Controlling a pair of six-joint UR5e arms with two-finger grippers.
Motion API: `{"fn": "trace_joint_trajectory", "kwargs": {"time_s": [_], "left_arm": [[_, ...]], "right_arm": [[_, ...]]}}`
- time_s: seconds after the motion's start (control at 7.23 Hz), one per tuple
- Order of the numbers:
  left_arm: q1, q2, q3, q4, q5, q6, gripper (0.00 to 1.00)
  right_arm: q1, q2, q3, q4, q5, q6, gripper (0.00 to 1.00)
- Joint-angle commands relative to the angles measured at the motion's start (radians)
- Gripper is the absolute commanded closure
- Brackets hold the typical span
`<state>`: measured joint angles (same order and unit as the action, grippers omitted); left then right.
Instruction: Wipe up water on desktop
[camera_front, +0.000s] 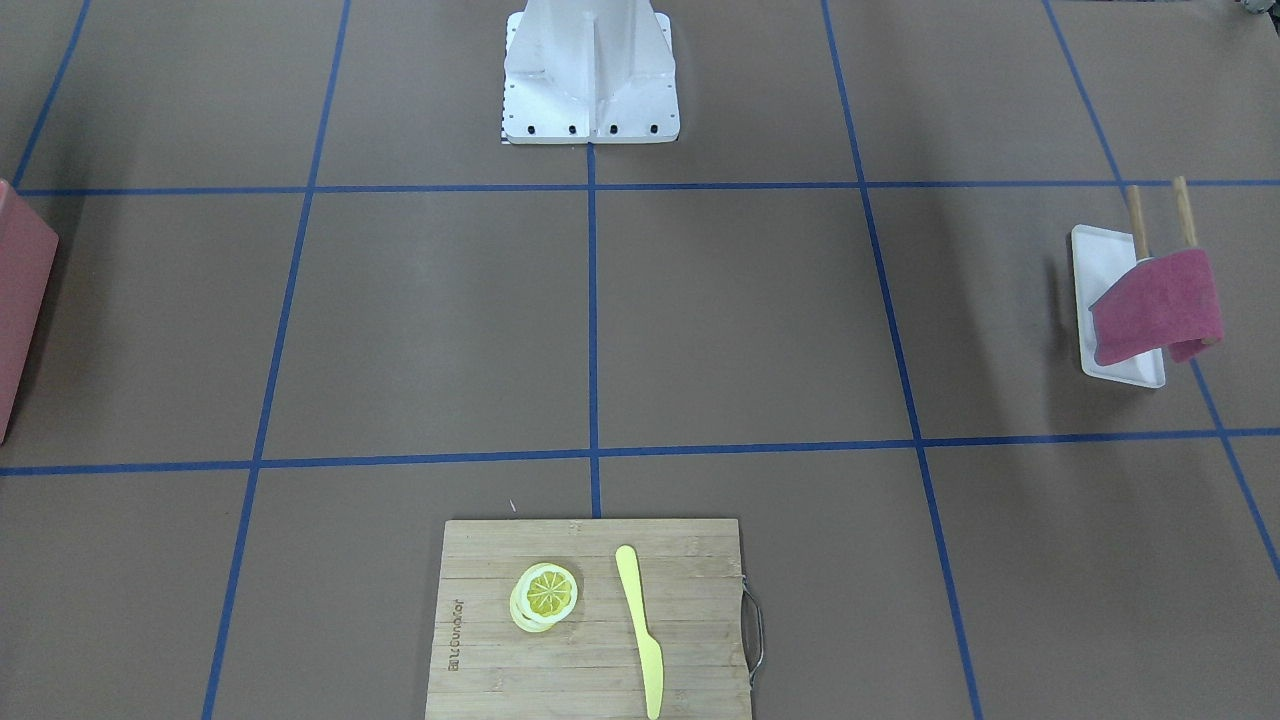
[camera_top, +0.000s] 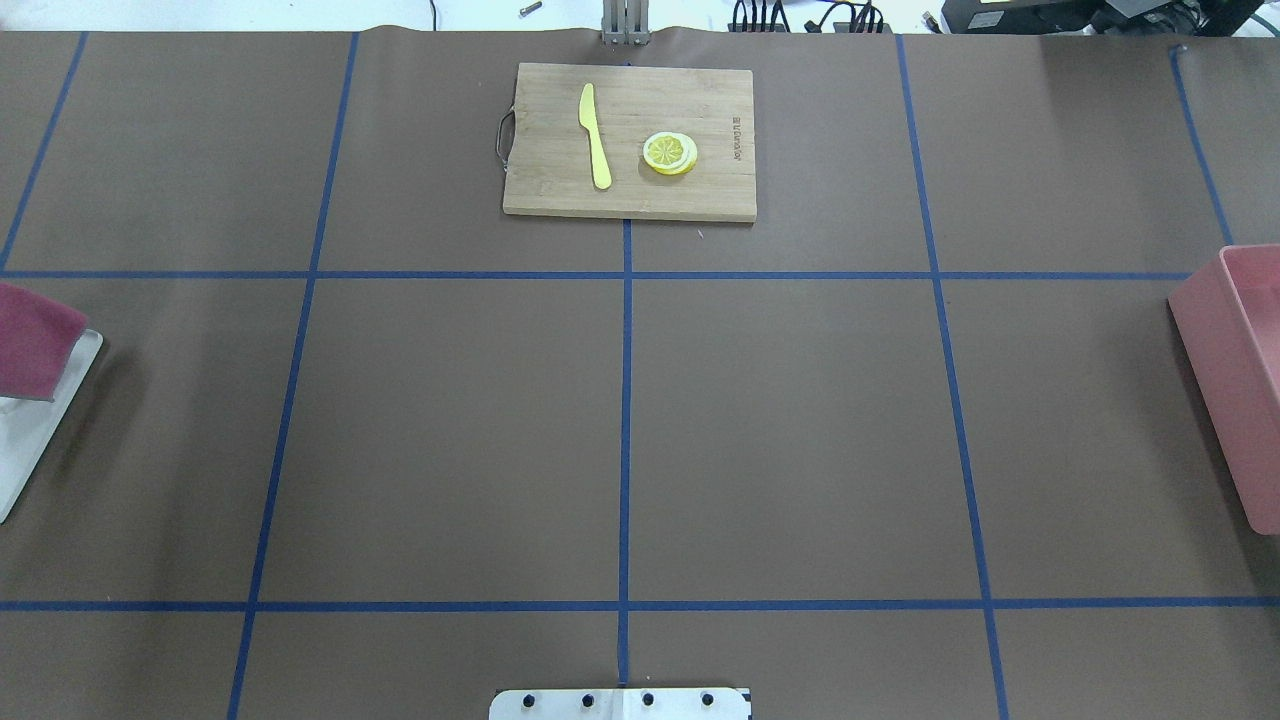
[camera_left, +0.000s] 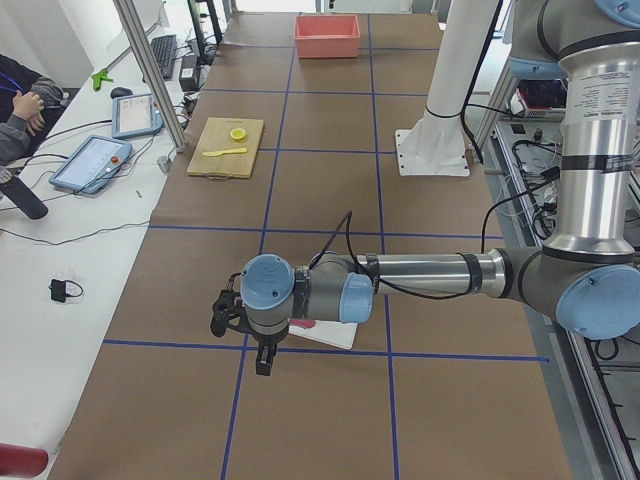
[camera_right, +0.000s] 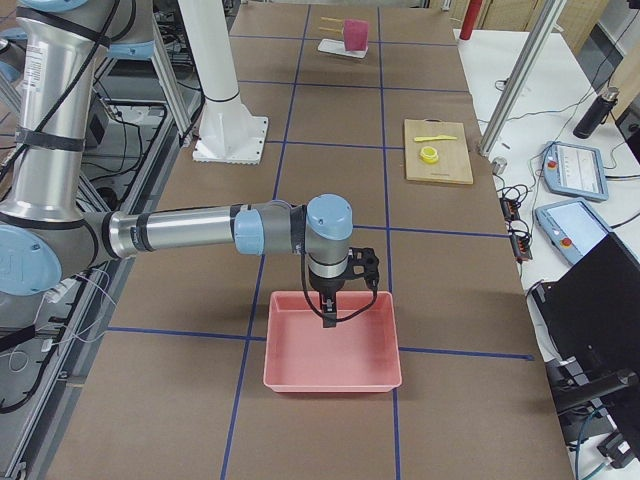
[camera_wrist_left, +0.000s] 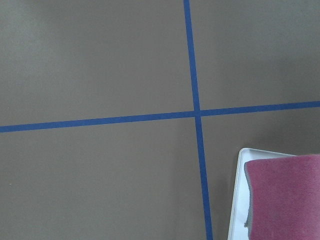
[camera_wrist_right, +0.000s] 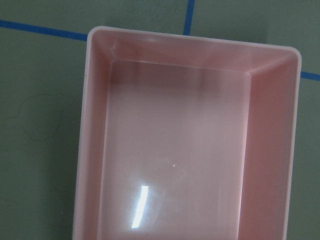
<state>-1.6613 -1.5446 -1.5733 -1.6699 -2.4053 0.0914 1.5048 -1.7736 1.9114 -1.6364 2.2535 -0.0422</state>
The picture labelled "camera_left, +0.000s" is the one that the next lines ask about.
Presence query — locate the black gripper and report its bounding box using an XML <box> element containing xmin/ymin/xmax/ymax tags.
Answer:
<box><xmin>252</xmin><ymin>326</ymin><xmax>289</xmax><ymax>376</ymax></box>

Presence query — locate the pink wiping cloth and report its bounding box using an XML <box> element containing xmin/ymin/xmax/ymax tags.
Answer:
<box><xmin>290</xmin><ymin>319</ymin><xmax>316</xmax><ymax>330</ymax></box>

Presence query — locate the person's forearm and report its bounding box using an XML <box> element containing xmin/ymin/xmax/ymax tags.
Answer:
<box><xmin>0</xmin><ymin>114</ymin><xmax>30</xmax><ymax>166</ymax></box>

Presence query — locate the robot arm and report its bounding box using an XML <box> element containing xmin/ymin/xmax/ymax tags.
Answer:
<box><xmin>232</xmin><ymin>1</ymin><xmax>639</xmax><ymax>375</ymax></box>

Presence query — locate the person's hand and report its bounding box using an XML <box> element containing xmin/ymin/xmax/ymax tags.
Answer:
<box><xmin>13</xmin><ymin>91</ymin><xmax>45</xmax><ymax>136</ymax></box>

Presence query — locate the white towel rack tray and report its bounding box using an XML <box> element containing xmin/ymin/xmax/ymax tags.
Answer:
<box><xmin>289</xmin><ymin>320</ymin><xmax>358</xmax><ymax>349</ymax></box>

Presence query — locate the yellow plastic knife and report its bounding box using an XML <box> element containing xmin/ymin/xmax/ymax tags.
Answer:
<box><xmin>201</xmin><ymin>147</ymin><xmax>248</xmax><ymax>158</ymax></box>

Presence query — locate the small black clip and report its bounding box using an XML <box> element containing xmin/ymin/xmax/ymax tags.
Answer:
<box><xmin>49</xmin><ymin>279</ymin><xmax>84</xmax><ymax>303</ymax></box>

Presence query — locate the lemon slice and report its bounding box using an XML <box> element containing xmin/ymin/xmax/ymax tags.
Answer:
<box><xmin>229</xmin><ymin>128</ymin><xmax>247</xmax><ymax>142</ymax></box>

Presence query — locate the bamboo cutting board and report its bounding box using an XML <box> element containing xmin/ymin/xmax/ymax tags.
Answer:
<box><xmin>187</xmin><ymin>117</ymin><xmax>264</xmax><ymax>179</ymax></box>

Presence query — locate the near teach pendant tablet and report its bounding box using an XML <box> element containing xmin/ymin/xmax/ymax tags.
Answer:
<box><xmin>49</xmin><ymin>135</ymin><xmax>133</xmax><ymax>194</ymax></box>

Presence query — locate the teach pendant tablet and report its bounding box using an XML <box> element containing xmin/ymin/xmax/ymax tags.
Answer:
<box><xmin>112</xmin><ymin>94</ymin><xmax>163</xmax><ymax>139</ymax></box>
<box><xmin>49</xmin><ymin>135</ymin><xmax>133</xmax><ymax>194</ymax></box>

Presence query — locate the red object at corner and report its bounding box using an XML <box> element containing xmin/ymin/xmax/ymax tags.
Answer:
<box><xmin>0</xmin><ymin>443</ymin><xmax>49</xmax><ymax>479</ymax></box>

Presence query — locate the far teach pendant tablet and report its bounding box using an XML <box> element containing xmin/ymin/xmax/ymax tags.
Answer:
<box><xmin>112</xmin><ymin>94</ymin><xmax>163</xmax><ymax>139</ymax></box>

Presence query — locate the black power adapter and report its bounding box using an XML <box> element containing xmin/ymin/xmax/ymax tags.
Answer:
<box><xmin>179</xmin><ymin>55</ymin><xmax>201</xmax><ymax>92</ymax></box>

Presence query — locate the black bottle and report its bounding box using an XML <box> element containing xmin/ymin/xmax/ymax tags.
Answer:
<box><xmin>1</xmin><ymin>166</ymin><xmax>49</xmax><ymax>220</ymax></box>

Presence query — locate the black computer mouse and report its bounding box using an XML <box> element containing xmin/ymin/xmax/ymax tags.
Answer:
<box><xmin>110</xmin><ymin>87</ymin><xmax>133</xmax><ymax>99</ymax></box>

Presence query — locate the pink plastic bin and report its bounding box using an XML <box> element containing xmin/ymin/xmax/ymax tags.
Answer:
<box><xmin>294</xmin><ymin>14</ymin><xmax>361</xmax><ymax>59</ymax></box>

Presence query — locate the black keyboard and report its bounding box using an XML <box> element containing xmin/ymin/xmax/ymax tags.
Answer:
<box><xmin>150</xmin><ymin>35</ymin><xmax>177</xmax><ymax>80</ymax></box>

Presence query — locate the green plastic clamp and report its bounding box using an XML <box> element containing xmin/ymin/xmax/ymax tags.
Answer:
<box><xmin>91</xmin><ymin>69</ymin><xmax>114</xmax><ymax>92</ymax></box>

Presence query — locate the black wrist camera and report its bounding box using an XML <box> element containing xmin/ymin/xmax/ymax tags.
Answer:
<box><xmin>210</xmin><ymin>289</ymin><xmax>247</xmax><ymax>338</ymax></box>

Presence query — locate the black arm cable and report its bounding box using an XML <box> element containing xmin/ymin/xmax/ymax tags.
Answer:
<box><xmin>319</xmin><ymin>192</ymin><xmax>561</xmax><ymax>301</ymax></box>

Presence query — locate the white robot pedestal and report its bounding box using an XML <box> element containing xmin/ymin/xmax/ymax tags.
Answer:
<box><xmin>395</xmin><ymin>0</ymin><xmax>502</xmax><ymax>177</ymax></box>

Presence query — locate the aluminium frame post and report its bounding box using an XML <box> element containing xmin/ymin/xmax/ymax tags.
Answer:
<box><xmin>113</xmin><ymin>0</ymin><xmax>186</xmax><ymax>153</ymax></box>

